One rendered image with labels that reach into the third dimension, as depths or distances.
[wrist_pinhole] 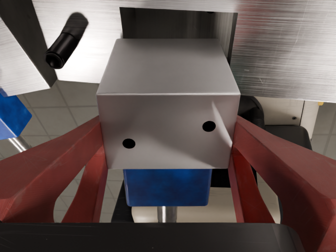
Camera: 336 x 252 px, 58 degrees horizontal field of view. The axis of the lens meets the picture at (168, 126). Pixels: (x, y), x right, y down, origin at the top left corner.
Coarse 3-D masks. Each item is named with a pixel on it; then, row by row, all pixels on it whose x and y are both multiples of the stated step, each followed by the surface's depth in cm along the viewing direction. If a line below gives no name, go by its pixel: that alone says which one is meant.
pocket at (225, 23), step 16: (128, 16) 15; (144, 16) 17; (160, 16) 17; (176, 16) 16; (192, 16) 16; (208, 16) 16; (224, 16) 16; (128, 32) 16; (144, 32) 17; (160, 32) 17; (176, 32) 17; (192, 32) 17; (208, 32) 17; (224, 32) 17; (224, 48) 17
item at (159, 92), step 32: (128, 64) 12; (160, 64) 12; (192, 64) 12; (224, 64) 12; (96, 96) 10; (128, 96) 10; (160, 96) 10; (192, 96) 10; (224, 96) 10; (128, 128) 11; (160, 128) 11; (192, 128) 11; (224, 128) 11; (128, 160) 12; (160, 160) 12; (192, 160) 12; (224, 160) 12; (128, 192) 15; (160, 192) 15; (192, 192) 15
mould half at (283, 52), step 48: (48, 0) 14; (96, 0) 14; (144, 0) 13; (192, 0) 13; (240, 0) 13; (288, 0) 12; (96, 48) 15; (240, 48) 14; (288, 48) 14; (288, 96) 16
